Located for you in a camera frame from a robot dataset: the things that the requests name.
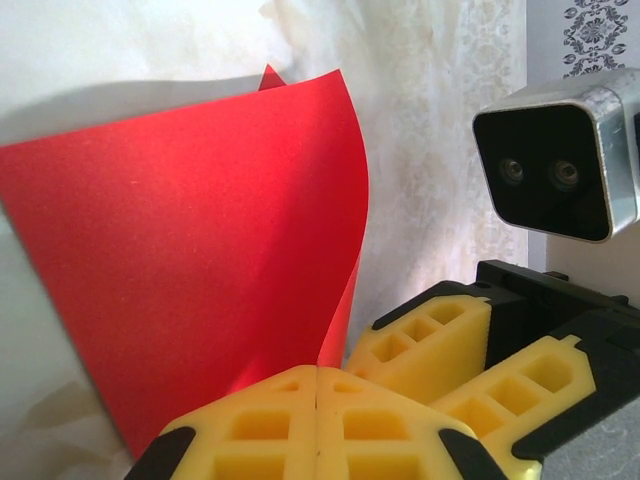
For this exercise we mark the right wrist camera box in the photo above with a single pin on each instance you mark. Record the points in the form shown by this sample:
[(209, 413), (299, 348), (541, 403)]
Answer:
[(545, 165)]

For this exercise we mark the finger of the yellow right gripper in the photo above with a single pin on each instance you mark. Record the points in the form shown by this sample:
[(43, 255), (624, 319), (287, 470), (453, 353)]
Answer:
[(440, 355), (525, 395)]

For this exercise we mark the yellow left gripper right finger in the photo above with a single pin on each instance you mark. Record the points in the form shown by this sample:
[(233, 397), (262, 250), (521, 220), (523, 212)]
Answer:
[(380, 430)]

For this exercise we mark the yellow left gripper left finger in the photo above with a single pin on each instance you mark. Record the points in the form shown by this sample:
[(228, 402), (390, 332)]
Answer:
[(260, 430)]

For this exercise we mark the red cloth sheet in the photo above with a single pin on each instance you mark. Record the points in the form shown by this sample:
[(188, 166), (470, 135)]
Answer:
[(190, 250)]

